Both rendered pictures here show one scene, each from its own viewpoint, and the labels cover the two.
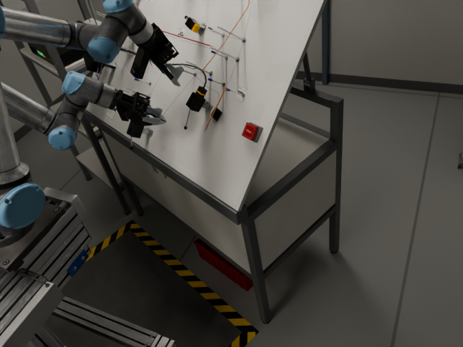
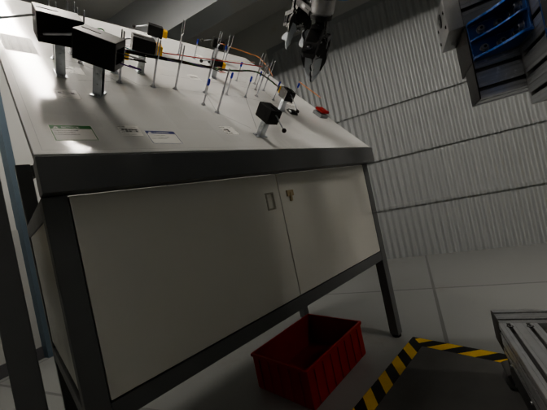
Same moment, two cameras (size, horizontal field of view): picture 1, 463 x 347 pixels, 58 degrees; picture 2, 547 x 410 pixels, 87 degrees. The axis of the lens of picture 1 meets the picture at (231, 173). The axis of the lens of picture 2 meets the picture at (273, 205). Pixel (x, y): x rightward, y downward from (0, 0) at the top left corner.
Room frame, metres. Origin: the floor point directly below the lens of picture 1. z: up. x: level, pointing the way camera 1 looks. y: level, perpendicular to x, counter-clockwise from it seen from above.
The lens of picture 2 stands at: (1.66, 1.23, 0.70)
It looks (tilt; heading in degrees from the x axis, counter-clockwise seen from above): 0 degrees down; 263
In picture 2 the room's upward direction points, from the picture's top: 12 degrees counter-clockwise
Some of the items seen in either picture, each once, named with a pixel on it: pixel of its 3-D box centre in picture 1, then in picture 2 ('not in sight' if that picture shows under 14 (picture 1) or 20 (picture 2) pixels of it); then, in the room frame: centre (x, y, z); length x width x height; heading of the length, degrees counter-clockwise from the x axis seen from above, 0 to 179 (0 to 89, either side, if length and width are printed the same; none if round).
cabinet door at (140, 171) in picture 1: (136, 165); (212, 258); (1.75, 0.48, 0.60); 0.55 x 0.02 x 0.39; 36
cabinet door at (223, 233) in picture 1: (202, 215); (335, 219); (1.30, 0.16, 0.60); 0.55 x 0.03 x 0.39; 36
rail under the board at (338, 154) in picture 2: (150, 153); (276, 162); (1.52, 0.34, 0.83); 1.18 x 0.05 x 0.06; 36
